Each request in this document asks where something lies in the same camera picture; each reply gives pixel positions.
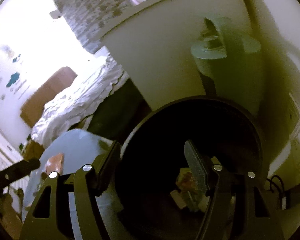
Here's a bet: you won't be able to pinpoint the round blue glass table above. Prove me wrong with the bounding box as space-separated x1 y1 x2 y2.
21 129 126 239

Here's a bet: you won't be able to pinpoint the air conditioner unit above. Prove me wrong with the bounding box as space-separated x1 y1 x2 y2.
49 10 61 20

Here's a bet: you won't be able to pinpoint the white dresser cabinet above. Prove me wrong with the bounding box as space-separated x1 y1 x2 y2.
100 0 263 115

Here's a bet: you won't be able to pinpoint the black trash bin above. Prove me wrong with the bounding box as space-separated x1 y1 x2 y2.
116 96 262 239

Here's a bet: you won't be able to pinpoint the wooden nightstand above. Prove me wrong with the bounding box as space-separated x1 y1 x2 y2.
23 140 45 161

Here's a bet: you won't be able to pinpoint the orange snack bag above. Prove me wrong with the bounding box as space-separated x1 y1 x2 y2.
45 153 64 175

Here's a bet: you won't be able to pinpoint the white ruffled duvet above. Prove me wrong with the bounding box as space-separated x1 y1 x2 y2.
31 54 129 148

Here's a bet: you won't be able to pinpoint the wooden headboard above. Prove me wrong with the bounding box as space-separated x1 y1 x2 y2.
20 67 77 128

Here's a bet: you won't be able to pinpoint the red milk carton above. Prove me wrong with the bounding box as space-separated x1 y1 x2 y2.
175 167 200 194

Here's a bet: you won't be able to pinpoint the patterned roman blind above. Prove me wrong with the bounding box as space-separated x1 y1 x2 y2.
46 0 138 54

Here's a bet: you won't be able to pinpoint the wall cloud stickers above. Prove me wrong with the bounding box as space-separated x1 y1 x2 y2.
0 53 22 101

